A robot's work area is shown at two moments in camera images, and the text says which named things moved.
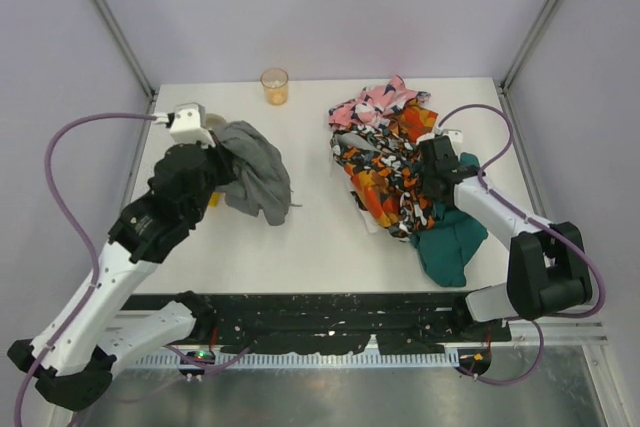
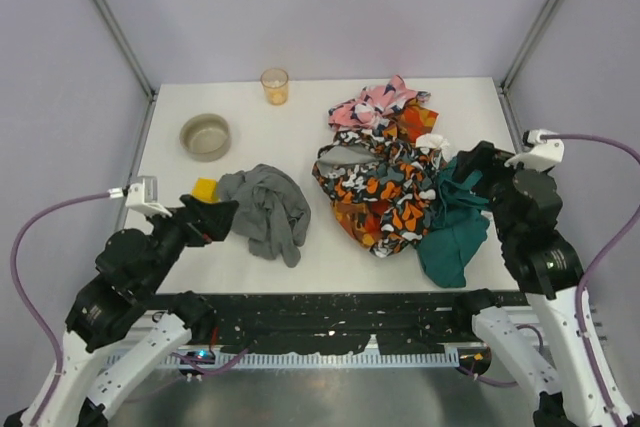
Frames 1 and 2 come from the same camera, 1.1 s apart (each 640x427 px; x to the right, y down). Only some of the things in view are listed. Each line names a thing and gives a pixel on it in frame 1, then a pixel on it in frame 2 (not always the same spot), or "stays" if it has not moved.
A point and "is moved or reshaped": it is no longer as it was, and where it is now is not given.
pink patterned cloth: x=372 y=106 stays
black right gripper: x=431 y=173 to x=481 y=167
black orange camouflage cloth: x=385 y=177 is moved or reshaped
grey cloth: x=262 y=185 to x=273 y=211
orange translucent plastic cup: x=275 y=82 stays
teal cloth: x=446 y=248 stays
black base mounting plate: x=340 y=323 stays
